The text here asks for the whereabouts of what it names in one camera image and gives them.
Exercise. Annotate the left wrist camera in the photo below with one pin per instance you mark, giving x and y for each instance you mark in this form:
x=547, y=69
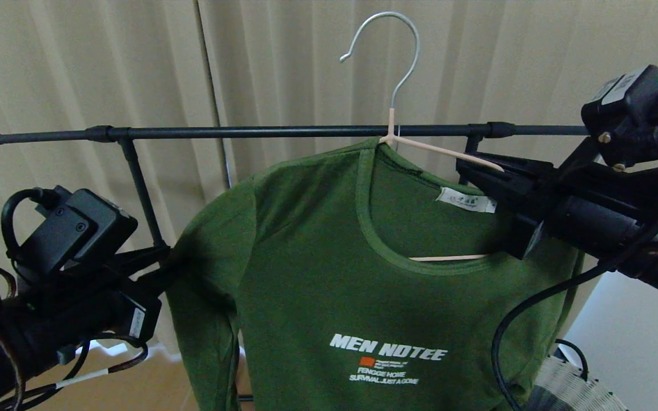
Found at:
x=77, y=228

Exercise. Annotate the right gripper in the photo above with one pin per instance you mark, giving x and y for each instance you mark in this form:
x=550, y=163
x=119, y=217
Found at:
x=592, y=222

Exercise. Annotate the beige curtain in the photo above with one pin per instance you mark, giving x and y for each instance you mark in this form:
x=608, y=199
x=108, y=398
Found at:
x=49, y=68

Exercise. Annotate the pink clothes hanger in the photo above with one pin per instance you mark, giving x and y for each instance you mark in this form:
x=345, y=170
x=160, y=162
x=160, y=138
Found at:
x=414, y=51

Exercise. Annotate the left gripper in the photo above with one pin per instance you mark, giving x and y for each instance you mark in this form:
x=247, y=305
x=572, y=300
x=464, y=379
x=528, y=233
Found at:
x=89, y=314

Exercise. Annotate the black clothes rack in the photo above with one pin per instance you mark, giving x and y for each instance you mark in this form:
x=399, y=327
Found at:
x=249, y=132

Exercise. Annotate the green long-sleeved shirt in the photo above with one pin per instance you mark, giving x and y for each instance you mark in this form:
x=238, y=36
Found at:
x=317, y=257

